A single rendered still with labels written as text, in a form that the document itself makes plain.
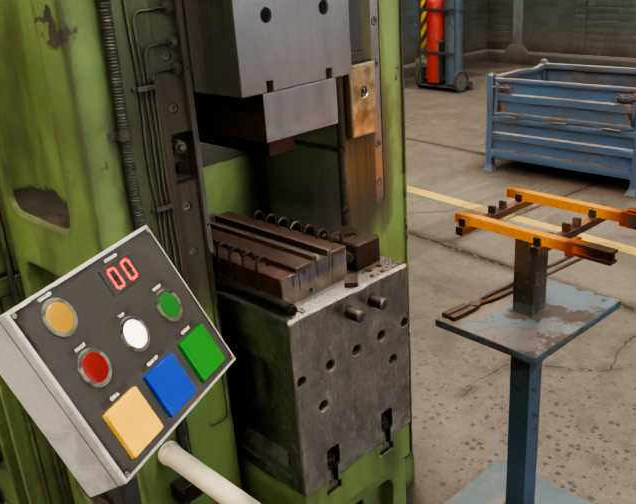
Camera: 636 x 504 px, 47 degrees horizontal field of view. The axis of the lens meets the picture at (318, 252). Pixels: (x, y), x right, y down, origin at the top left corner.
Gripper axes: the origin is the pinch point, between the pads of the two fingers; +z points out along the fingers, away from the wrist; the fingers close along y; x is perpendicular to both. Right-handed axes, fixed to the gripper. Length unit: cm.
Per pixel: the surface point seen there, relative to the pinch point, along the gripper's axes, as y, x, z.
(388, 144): -28, 16, 56
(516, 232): -25.7, 0.5, 17.6
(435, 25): 520, -22, 508
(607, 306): 2.3, -26.0, 8.3
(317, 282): -69, -3, 39
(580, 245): -25.8, 1.4, 1.3
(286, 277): -78, 1, 38
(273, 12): -75, 54, 38
